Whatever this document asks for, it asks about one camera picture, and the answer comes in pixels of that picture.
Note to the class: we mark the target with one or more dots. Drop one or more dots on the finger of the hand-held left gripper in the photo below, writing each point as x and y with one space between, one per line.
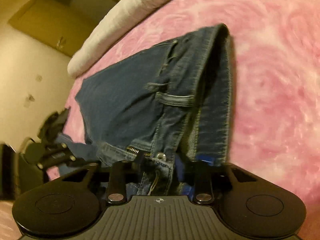
55 125
56 156

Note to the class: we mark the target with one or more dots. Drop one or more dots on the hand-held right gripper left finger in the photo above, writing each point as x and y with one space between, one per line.
117 177

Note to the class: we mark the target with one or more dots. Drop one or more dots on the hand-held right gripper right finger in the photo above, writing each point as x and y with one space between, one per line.
182 177

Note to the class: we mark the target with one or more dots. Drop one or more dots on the blue jeans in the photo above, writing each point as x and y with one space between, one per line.
130 97

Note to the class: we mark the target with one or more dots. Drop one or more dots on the wooden door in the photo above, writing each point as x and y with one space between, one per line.
50 22

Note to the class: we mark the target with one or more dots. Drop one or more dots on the white ribbed quilt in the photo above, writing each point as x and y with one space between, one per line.
115 22

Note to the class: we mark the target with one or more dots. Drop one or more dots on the pink rose blanket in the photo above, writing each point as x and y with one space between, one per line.
275 80

